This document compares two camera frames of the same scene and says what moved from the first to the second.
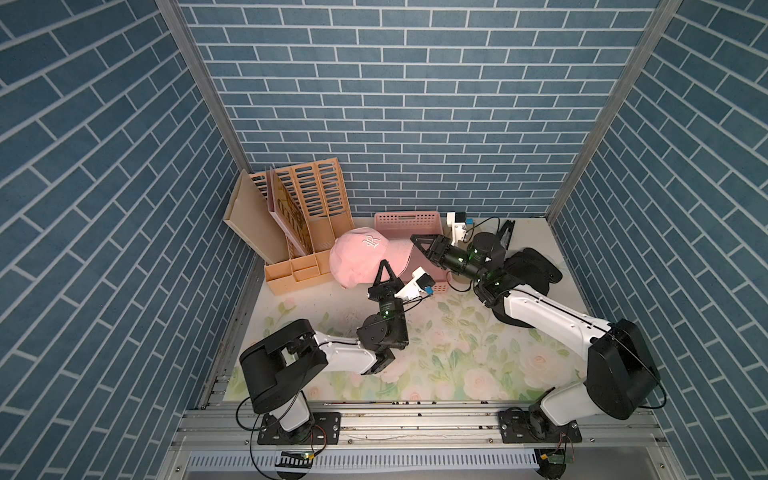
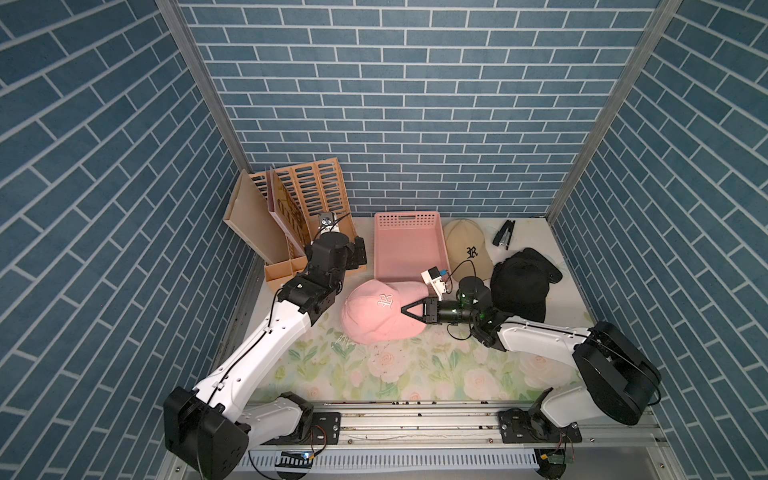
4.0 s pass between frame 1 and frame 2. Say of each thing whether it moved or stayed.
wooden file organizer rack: stayed
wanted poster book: stayed
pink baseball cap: moved
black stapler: stayed
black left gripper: moved
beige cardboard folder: stayed
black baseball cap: stayed
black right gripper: moved
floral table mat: stayed
